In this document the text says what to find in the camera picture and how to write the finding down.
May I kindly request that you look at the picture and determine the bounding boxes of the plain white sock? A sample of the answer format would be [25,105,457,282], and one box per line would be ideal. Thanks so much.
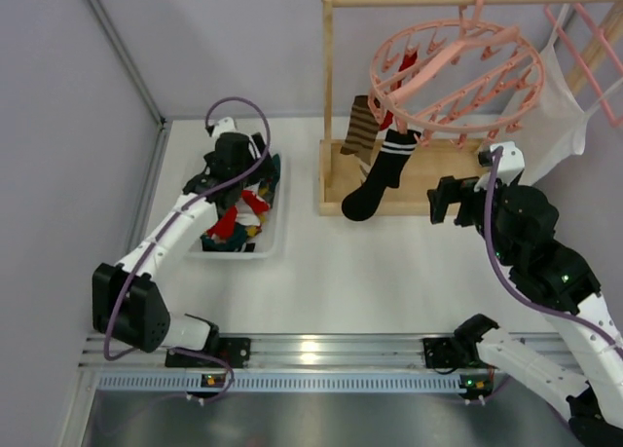
[236,190,271,227]

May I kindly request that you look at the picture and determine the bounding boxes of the red Christmas sock front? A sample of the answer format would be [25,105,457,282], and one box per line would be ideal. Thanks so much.
[205,203,242,239]

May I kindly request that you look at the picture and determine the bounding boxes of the black striped sock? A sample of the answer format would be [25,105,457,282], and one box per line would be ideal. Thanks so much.
[342,129,421,222]

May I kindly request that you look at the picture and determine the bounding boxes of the pink round clip hanger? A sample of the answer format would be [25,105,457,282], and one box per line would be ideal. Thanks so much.
[366,0,544,146]

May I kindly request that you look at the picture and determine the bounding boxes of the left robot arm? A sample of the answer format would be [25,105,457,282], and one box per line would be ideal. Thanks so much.
[92,118,280,354]

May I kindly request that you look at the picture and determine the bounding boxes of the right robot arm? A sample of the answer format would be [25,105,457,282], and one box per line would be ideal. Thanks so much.
[427,176,622,446]

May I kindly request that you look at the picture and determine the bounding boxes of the pink clothes hanger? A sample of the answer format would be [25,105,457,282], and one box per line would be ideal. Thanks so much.
[543,1,622,129]

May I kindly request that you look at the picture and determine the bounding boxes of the wooden clothes rack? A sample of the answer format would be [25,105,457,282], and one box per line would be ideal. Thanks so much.
[319,0,622,216]

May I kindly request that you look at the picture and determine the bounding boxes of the dark green sock upper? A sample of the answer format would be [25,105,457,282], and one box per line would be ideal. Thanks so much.
[264,153,281,192]

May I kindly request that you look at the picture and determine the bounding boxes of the yellow sock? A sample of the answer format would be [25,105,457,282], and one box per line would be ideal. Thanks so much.
[245,187,273,238]

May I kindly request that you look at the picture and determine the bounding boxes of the green reindeer Christmas sock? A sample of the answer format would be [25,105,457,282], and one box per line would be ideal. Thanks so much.
[200,224,249,252]

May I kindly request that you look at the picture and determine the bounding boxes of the red sock rear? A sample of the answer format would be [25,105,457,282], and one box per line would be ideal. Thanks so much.
[378,52,421,131]

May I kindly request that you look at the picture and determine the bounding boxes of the black sock with white stripes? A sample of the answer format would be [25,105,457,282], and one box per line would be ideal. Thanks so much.
[238,242,256,253]

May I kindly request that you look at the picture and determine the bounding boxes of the white plastic mesh basket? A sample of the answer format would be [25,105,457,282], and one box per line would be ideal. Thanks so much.
[187,152,287,260]

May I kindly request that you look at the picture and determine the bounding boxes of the brown beige striped sock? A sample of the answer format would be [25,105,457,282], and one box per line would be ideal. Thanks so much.
[340,94,379,182]

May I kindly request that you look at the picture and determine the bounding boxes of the white tank top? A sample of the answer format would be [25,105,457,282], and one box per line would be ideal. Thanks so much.
[495,3,623,187]

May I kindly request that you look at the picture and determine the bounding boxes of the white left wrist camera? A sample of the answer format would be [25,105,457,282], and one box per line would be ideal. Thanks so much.
[205,117,238,140]

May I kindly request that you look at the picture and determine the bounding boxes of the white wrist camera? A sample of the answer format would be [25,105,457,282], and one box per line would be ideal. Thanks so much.
[205,117,238,140]
[474,141,526,191]

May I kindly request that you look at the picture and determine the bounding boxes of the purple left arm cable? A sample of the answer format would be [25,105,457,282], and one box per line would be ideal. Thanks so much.
[102,96,272,401]

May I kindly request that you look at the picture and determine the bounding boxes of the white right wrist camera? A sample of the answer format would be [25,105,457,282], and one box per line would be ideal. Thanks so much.
[474,141,526,191]

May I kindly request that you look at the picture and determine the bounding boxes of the aluminium frame post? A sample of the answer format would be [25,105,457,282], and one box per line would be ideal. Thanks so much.
[72,0,169,130]

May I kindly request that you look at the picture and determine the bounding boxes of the aluminium mounting rail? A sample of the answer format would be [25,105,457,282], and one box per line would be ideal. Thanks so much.
[77,331,609,372]

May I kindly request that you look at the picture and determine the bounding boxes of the grey slotted cable duct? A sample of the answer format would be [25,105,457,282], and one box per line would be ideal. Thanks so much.
[97,371,491,394]

